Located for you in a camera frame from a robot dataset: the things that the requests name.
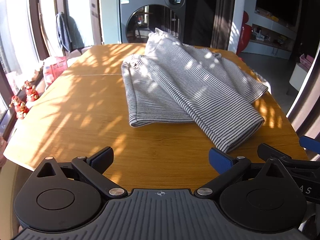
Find black television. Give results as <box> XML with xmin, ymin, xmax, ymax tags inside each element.
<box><xmin>256</xmin><ymin>0</ymin><xmax>303</xmax><ymax>28</ymax></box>

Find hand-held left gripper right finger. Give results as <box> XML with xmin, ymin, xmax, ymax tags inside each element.
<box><xmin>196</xmin><ymin>147</ymin><xmax>288</xmax><ymax>198</ymax></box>

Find white stool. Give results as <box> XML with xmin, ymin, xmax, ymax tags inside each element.
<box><xmin>289</xmin><ymin>63</ymin><xmax>311</xmax><ymax>92</ymax></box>

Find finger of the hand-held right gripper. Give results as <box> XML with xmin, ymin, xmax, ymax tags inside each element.
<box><xmin>299</xmin><ymin>135</ymin><xmax>320</xmax><ymax>154</ymax></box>
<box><xmin>257</xmin><ymin>143</ymin><xmax>320</xmax><ymax>172</ymax></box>

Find brown door frame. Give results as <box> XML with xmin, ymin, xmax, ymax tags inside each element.
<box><xmin>286</xmin><ymin>40</ymin><xmax>320</xmax><ymax>140</ymax></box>

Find red doll figurine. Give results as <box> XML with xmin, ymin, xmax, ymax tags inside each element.
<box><xmin>9</xmin><ymin>95</ymin><xmax>29</xmax><ymax>120</ymax></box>
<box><xmin>22</xmin><ymin>80</ymin><xmax>40</xmax><ymax>102</ymax></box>

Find dark window frame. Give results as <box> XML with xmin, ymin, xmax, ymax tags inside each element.
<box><xmin>0</xmin><ymin>0</ymin><xmax>103</xmax><ymax>140</ymax></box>

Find hanging blue towel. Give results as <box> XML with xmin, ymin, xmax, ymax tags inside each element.
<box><xmin>55</xmin><ymin>12</ymin><xmax>73</xmax><ymax>53</ymax></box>

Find pink plastic packet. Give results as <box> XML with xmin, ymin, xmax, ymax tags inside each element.
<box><xmin>43</xmin><ymin>56</ymin><xmax>68</xmax><ymax>84</ymax></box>

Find dark brown curtain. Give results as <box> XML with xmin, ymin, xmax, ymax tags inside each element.
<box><xmin>210</xmin><ymin>0</ymin><xmax>237</xmax><ymax>49</ymax></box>

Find pink box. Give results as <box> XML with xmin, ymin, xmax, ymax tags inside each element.
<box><xmin>299</xmin><ymin>53</ymin><xmax>314</xmax><ymax>71</ymax></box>

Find grey striped garment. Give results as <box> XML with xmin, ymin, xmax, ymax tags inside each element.
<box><xmin>121</xmin><ymin>27</ymin><xmax>269</xmax><ymax>154</ymax></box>

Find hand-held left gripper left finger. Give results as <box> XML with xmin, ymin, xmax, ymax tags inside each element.
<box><xmin>37</xmin><ymin>146</ymin><xmax>128</xmax><ymax>199</ymax></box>

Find white television cabinet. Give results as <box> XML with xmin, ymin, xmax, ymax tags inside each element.
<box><xmin>240</xmin><ymin>5</ymin><xmax>298</xmax><ymax>59</ymax></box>

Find beige slippers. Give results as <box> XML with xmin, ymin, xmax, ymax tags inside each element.
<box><xmin>26</xmin><ymin>64</ymin><xmax>46</xmax><ymax>82</ymax></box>

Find red ornament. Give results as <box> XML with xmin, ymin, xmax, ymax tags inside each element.
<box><xmin>236</xmin><ymin>11</ymin><xmax>253</xmax><ymax>55</ymax></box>

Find grey front-load washing machine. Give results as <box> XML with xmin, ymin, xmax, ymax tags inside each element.
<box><xmin>117</xmin><ymin>0</ymin><xmax>188</xmax><ymax>46</ymax></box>

